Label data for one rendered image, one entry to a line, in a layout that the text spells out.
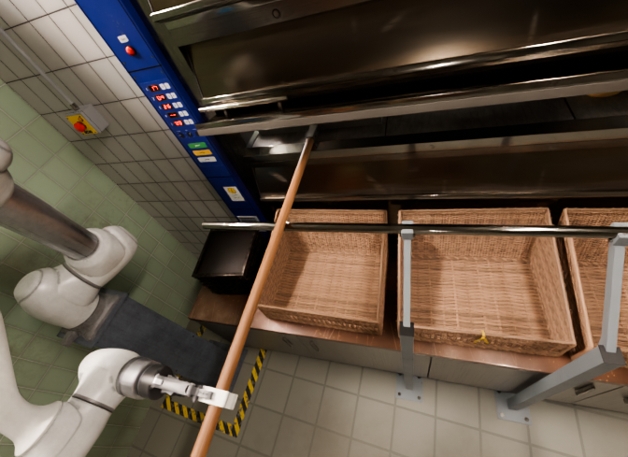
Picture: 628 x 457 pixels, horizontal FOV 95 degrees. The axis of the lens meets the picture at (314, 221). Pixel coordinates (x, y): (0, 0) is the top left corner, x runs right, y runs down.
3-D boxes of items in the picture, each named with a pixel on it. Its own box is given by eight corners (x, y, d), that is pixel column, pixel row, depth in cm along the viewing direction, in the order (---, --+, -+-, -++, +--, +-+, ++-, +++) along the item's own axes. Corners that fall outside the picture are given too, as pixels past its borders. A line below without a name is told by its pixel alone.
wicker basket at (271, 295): (292, 237, 169) (276, 207, 148) (392, 242, 149) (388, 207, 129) (265, 319, 141) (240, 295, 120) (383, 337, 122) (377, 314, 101)
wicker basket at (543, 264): (399, 242, 148) (396, 207, 127) (529, 244, 130) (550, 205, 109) (396, 339, 120) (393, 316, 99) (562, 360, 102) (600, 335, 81)
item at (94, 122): (94, 126, 130) (75, 106, 123) (110, 123, 127) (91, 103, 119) (83, 136, 126) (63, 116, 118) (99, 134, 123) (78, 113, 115)
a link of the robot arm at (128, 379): (154, 361, 79) (171, 364, 78) (135, 398, 74) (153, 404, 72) (130, 351, 73) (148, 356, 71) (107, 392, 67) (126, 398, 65)
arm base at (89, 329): (54, 342, 112) (40, 337, 108) (93, 290, 124) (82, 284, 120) (84, 352, 106) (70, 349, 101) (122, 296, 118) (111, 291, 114)
